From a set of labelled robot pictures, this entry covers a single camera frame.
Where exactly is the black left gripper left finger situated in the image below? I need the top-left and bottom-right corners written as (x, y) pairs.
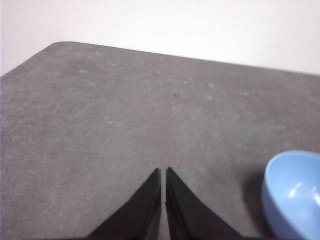
top-left (86, 167), bottom-right (162, 240)

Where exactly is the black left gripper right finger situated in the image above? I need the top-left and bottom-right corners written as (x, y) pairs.
top-left (164, 166), bottom-right (251, 240)

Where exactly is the blue ribbed bowl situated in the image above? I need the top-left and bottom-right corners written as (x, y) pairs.
top-left (261, 149), bottom-right (320, 240)

